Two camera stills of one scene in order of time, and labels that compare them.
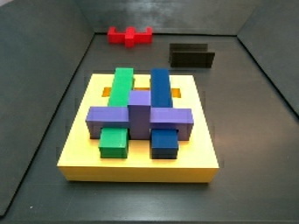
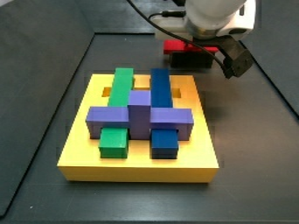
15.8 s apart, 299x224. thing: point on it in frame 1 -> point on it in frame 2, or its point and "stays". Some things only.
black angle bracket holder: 190,55 stays
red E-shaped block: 129,37 -> 180,45
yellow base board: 194,164 stays
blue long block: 162,138 stays
